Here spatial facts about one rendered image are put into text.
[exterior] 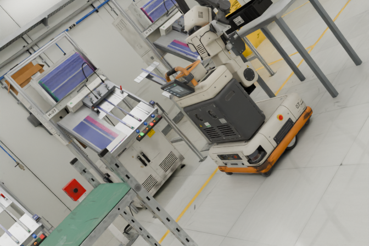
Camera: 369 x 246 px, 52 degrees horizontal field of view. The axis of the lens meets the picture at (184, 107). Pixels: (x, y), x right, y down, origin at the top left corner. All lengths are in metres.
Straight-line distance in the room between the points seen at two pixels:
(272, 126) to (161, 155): 1.60
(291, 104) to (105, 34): 3.70
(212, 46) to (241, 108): 0.54
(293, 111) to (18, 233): 2.35
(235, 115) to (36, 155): 3.31
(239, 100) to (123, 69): 3.42
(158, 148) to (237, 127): 1.53
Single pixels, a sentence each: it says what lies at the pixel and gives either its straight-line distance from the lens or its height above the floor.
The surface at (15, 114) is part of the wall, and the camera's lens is 5.40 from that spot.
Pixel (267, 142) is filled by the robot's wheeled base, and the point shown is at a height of 0.20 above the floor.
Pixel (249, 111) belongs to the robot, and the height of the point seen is 0.44.
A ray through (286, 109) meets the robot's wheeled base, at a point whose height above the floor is 0.24.
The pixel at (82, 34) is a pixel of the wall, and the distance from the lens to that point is 5.86.
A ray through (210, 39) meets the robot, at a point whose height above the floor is 0.98.
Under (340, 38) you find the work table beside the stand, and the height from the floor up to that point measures 0.29.
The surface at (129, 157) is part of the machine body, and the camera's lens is 3.90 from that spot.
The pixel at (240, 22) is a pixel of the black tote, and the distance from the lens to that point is 3.13.
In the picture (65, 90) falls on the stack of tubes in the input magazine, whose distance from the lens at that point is 3.98.
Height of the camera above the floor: 1.26
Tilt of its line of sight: 11 degrees down
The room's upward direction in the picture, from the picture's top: 41 degrees counter-clockwise
